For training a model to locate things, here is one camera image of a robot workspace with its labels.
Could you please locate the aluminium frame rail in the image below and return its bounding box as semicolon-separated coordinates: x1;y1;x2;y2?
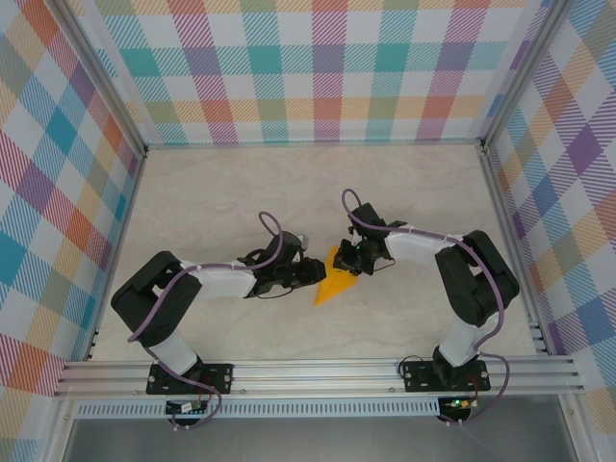
143;138;485;151
86;148;148;362
478;146;552;357

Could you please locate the aluminium frame bar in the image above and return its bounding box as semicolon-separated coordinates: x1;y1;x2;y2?
45;397;81;462
557;394;589;462

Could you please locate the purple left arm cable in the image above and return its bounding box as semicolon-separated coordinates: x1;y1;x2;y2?
128;211;286;430

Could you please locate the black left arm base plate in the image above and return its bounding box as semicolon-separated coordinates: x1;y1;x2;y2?
146;363;235;396

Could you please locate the orange cloth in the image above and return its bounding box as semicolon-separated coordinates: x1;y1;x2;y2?
311;244;361;308

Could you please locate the aluminium frame post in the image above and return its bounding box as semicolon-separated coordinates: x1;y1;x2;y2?
480;0;569;150
57;0;148;158

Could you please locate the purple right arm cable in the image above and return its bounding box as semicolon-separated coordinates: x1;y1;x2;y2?
340;188;512;427

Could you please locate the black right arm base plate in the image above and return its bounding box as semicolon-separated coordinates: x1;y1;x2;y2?
402;360;491;394

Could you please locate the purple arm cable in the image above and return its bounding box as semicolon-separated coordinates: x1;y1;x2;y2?
340;188;512;427
128;211;286;430

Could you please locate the black circuit board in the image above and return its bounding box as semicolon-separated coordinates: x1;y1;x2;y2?
165;401;208;415

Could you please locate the slotted grey cable tray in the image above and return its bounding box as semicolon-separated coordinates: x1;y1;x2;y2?
74;398;442;419

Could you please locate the wide aluminium mounting rail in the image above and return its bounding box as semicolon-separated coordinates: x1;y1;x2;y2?
52;355;586;398

